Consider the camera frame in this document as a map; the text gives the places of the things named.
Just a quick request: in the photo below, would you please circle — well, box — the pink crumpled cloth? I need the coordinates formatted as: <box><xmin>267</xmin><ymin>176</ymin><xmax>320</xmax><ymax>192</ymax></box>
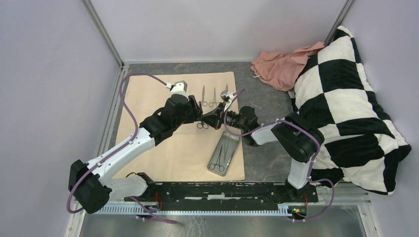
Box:
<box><xmin>251</xmin><ymin>42</ymin><xmax>325</xmax><ymax>91</ymax></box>

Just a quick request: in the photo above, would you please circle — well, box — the beige cloth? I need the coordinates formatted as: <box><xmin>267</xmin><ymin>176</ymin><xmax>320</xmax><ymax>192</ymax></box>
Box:
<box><xmin>116</xmin><ymin>72</ymin><xmax>245</xmax><ymax>182</ymax></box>

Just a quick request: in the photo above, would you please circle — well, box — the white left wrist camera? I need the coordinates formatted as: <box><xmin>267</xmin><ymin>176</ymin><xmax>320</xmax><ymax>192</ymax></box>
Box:
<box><xmin>165</xmin><ymin>80</ymin><xmax>188</xmax><ymax>98</ymax></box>

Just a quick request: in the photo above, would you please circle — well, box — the curved steel clamp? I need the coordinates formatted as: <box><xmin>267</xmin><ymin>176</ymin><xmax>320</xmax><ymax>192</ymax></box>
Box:
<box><xmin>200</xmin><ymin>85</ymin><xmax>208</xmax><ymax>107</ymax></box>

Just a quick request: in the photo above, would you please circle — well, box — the metal surgical instrument tray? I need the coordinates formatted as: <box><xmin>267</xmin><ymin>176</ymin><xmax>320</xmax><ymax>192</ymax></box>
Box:
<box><xmin>207</xmin><ymin>131</ymin><xmax>241</xmax><ymax>177</ymax></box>

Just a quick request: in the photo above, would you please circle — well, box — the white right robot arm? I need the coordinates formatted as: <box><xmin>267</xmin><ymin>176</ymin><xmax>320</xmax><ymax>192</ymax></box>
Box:
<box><xmin>200</xmin><ymin>104</ymin><xmax>325</xmax><ymax>201</ymax></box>

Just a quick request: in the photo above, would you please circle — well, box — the thin steel hemostat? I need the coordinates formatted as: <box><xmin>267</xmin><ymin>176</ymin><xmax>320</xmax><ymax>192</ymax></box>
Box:
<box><xmin>208</xmin><ymin>145</ymin><xmax>226</xmax><ymax>173</ymax></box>

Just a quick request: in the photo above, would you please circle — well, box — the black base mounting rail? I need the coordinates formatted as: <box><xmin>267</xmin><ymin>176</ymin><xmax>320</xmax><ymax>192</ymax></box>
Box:
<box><xmin>137</xmin><ymin>182</ymin><xmax>319</xmax><ymax>211</ymax></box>

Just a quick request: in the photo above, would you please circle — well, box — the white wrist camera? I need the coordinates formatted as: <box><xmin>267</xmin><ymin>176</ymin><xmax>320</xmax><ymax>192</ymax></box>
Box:
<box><xmin>220</xmin><ymin>91</ymin><xmax>235</xmax><ymax>105</ymax></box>
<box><xmin>165</xmin><ymin>80</ymin><xmax>188</xmax><ymax>98</ymax></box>

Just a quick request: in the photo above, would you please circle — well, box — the steel forceps clamp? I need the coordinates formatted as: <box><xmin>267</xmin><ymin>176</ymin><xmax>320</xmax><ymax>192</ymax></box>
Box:
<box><xmin>208</xmin><ymin>87</ymin><xmax>218</xmax><ymax>107</ymax></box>

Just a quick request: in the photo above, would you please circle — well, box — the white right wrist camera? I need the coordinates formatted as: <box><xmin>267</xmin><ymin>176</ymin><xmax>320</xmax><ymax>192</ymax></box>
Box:
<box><xmin>220</xmin><ymin>91</ymin><xmax>235</xmax><ymax>105</ymax></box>

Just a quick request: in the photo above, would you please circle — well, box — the black white checkered pillow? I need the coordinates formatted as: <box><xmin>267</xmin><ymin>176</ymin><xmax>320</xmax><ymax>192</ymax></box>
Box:
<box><xmin>289</xmin><ymin>26</ymin><xmax>412</xmax><ymax>195</ymax></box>

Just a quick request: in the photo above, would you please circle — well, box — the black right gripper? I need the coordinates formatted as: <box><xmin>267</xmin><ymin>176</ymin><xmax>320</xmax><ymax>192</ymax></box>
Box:
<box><xmin>200</xmin><ymin>102</ymin><xmax>247</xmax><ymax>131</ymax></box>

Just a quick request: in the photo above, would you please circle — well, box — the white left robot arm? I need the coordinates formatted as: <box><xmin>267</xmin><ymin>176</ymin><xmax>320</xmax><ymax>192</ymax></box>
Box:
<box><xmin>67</xmin><ymin>94</ymin><xmax>203</xmax><ymax>214</ymax></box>

